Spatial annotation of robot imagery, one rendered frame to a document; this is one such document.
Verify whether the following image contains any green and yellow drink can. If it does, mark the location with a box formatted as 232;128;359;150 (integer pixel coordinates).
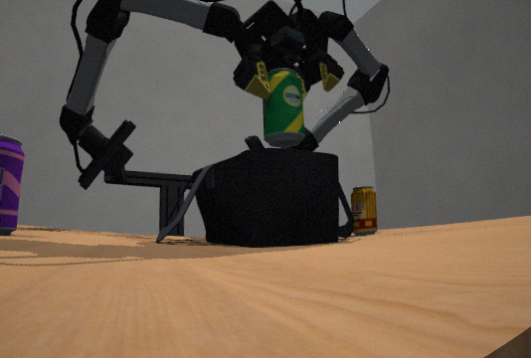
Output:
263;68;305;147

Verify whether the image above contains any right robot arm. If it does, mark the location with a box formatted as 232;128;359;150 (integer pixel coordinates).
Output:
60;0;306;184

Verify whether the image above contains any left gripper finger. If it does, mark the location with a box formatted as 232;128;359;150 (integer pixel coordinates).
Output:
319;62;340;91

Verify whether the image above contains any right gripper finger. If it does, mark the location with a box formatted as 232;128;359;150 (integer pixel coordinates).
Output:
245;61;270;99
296;73;308;101

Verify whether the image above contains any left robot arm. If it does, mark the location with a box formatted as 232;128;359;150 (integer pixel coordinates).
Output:
281;8;389;151

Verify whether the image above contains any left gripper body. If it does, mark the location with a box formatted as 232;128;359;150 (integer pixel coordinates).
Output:
298;45;344;91

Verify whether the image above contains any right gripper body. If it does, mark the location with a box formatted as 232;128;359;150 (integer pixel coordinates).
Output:
233;43;307;92

